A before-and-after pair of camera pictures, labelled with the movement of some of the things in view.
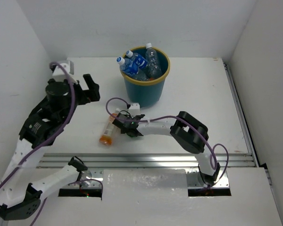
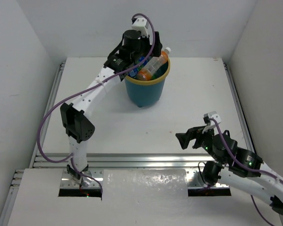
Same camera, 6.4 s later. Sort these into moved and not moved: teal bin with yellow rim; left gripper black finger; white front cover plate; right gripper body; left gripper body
Moved: right gripper body; left gripper body; left gripper black finger
Not moved: white front cover plate; teal bin with yellow rim
